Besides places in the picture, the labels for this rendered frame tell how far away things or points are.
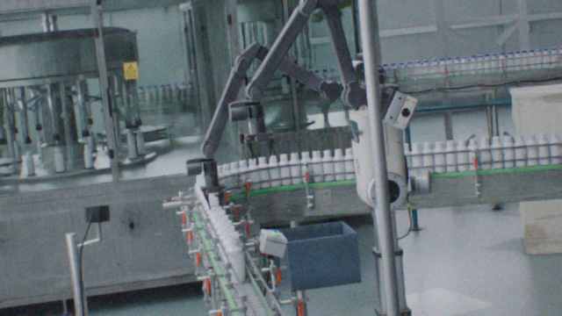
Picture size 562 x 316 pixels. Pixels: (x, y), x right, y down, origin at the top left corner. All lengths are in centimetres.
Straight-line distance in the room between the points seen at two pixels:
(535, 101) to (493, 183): 230
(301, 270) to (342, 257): 19
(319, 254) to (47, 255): 328
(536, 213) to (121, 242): 299
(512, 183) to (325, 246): 147
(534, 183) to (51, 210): 336
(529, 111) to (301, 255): 370
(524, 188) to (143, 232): 289
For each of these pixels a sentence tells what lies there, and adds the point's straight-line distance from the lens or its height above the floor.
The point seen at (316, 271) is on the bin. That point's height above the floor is 80.
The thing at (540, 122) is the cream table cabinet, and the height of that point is 97.
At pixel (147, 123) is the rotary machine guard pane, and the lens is 755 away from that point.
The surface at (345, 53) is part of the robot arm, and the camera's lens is 407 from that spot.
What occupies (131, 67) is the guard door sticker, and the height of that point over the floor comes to 167.
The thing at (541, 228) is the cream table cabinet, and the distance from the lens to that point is 824.
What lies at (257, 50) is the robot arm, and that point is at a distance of 445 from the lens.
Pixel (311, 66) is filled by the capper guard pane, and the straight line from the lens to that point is 956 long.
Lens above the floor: 190
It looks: 8 degrees down
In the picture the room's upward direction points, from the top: 6 degrees counter-clockwise
